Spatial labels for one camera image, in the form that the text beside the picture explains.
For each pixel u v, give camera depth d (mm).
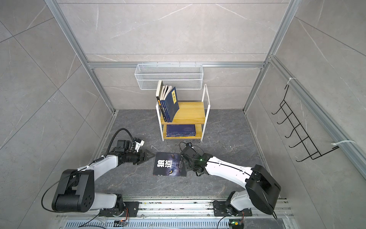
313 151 583
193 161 626
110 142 673
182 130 973
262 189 408
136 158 769
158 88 746
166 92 762
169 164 879
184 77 1005
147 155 791
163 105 747
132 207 733
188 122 862
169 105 765
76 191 429
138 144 834
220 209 732
